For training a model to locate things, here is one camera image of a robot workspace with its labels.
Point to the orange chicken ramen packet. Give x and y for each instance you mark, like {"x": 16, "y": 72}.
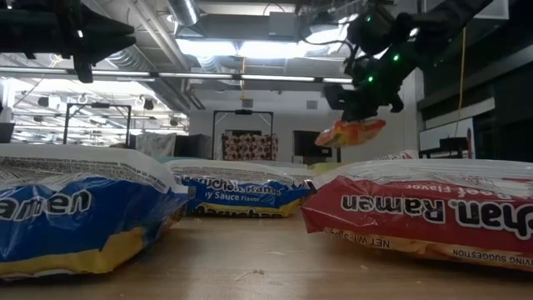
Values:
{"x": 350, "y": 133}

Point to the blue soy sauce ramen packet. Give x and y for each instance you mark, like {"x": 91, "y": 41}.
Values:
{"x": 233, "y": 196}
{"x": 83, "y": 216}

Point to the white board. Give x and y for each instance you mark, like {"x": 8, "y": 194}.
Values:
{"x": 437, "y": 135}

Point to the red floor stand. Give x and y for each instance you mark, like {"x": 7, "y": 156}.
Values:
{"x": 469, "y": 141}

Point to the red white patterned cloth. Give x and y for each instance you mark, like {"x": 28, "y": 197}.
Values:
{"x": 250, "y": 148}

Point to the silver spiral ceiling duct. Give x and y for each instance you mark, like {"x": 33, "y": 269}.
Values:
{"x": 183, "y": 10}
{"x": 129, "y": 60}

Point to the black screen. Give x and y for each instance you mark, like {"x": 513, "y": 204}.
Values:
{"x": 6, "y": 133}

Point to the black rack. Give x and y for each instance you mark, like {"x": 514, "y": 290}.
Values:
{"x": 451, "y": 143}

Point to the grey wall vent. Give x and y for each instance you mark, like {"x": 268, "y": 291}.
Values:
{"x": 247, "y": 103}
{"x": 312, "y": 104}

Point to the black box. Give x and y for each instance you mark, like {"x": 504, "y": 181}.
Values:
{"x": 193, "y": 146}

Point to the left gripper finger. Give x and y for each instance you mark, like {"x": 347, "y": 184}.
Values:
{"x": 108, "y": 45}
{"x": 108, "y": 29}

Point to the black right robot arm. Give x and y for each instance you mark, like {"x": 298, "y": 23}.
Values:
{"x": 437, "y": 25}

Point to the black frame stand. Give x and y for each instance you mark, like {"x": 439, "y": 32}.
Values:
{"x": 243, "y": 111}
{"x": 96, "y": 105}

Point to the bright ceiling light panel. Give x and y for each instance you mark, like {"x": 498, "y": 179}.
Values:
{"x": 266, "y": 49}

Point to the black monitor on arm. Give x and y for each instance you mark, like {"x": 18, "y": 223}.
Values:
{"x": 303, "y": 143}

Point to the long led light bar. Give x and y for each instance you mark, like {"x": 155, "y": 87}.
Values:
{"x": 200, "y": 76}

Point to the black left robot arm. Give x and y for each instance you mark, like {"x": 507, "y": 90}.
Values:
{"x": 29, "y": 33}

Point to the white cloth cover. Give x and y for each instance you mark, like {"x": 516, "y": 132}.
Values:
{"x": 156, "y": 145}

